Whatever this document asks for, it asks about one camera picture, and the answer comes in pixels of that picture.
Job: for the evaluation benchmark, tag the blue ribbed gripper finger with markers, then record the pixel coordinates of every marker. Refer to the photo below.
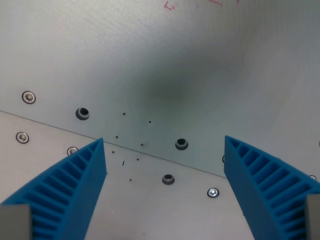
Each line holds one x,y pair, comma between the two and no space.
75,180
252,180

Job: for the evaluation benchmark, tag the silver hex socket screw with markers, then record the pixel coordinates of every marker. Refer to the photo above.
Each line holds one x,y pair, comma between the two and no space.
22,137
312,177
72,150
28,97

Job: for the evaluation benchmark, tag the shiny silver hex screw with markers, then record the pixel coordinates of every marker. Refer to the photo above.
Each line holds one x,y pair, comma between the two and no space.
213,192

